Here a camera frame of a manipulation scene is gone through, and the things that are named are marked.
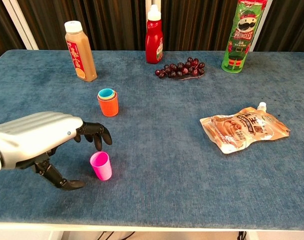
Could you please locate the bunch of dark red grapes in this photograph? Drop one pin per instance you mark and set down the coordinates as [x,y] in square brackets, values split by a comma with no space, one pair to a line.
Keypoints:
[181,68]

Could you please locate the narrow white slanted frame post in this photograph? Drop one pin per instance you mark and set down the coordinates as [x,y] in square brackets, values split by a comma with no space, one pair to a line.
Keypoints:
[264,22]

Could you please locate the black and silver left hand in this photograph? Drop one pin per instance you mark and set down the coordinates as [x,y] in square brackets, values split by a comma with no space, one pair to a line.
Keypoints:
[34,135]

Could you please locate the yellow plastic cup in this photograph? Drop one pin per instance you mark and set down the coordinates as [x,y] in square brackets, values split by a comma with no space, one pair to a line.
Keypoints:
[114,95]

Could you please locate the brown juice bottle white cap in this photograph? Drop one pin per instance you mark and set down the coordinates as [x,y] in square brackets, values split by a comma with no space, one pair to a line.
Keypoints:
[82,57]

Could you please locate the orange plastic cup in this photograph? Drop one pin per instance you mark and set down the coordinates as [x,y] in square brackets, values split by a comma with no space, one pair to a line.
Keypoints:
[109,108]

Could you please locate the white table frame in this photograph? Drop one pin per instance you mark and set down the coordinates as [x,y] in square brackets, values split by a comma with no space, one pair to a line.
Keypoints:
[141,227]

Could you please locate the light blue plastic cup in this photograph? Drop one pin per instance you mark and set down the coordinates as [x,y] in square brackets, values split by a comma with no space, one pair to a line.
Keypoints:
[105,93]

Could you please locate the wide white slanted frame post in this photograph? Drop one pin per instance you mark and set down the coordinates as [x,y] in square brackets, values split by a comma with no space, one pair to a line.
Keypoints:
[21,22]

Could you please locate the beige spouted sauce pouch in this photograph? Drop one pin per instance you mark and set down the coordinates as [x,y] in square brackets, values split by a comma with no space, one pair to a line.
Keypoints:
[244,130]

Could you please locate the green Pringles can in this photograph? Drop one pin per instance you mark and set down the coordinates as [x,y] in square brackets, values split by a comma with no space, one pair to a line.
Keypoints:
[238,50]

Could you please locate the blue velvet table cloth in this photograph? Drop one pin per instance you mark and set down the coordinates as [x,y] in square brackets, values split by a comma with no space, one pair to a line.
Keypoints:
[166,162]

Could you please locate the dark brown pleated curtain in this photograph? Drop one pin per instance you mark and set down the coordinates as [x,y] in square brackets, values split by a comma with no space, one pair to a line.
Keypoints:
[111,22]

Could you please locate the red ketchup squeeze bottle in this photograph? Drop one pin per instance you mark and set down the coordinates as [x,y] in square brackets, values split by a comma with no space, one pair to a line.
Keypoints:
[153,47]

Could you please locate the pink plastic cup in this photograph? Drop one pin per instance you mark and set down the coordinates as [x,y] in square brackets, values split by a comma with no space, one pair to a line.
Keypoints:
[103,171]

